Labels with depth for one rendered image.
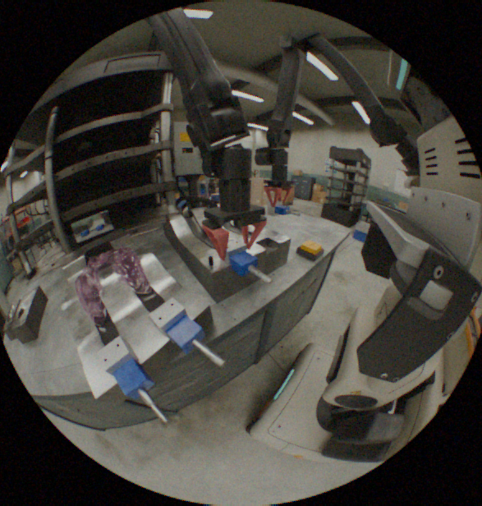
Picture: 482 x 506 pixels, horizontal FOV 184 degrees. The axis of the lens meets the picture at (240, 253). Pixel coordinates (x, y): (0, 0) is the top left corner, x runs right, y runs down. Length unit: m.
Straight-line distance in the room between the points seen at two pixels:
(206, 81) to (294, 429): 1.01
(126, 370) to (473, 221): 0.40
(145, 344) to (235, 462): 0.97
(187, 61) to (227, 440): 1.30
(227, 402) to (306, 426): 0.49
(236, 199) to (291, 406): 0.81
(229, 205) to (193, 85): 0.19
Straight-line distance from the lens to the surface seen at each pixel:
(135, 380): 0.23
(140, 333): 0.28
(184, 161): 1.14
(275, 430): 0.80
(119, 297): 0.34
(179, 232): 0.48
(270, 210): 0.57
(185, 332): 0.23
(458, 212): 0.21
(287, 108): 0.54
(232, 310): 0.33
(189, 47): 0.28
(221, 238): 0.24
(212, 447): 1.10
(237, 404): 1.06
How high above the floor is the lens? 1.06
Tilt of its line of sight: 31 degrees down
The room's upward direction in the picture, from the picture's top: straight up
